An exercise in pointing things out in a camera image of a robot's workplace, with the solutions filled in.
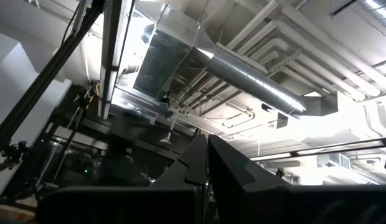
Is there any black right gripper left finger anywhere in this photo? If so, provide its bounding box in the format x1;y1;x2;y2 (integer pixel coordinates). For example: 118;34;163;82
35;133;209;224

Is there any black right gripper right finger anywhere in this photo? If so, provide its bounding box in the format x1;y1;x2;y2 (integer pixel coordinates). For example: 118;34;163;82
207;133;386;224

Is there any white pendant lamp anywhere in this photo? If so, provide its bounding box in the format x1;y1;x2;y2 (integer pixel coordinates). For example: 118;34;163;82
158;132;181;146

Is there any person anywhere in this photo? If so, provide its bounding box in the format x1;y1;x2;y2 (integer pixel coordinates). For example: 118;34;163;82
93;133;150;187

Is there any white air vent box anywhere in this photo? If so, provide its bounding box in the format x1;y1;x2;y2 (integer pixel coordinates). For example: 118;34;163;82
328;152;352;170

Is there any white ceiling pipe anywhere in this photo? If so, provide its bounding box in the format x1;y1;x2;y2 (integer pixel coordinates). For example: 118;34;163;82
281;6;386;93
250;37;367;102
236;20;382;97

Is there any silver round air duct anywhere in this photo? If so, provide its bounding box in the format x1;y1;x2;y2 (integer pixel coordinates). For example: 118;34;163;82
192;46;308;116

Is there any silver rectangular air duct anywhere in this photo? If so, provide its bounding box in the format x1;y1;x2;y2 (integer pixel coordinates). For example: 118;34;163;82
133;6;217;100

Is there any black rail with light strips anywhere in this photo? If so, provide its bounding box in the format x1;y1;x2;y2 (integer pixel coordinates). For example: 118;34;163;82
249;136;386;162

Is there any black aluminium rig frame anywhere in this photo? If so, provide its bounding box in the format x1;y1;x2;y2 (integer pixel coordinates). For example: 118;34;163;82
0;0;106;156

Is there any black teleoperation handle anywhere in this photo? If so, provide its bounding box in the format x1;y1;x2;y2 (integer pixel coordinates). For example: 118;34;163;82
0;140;29;167

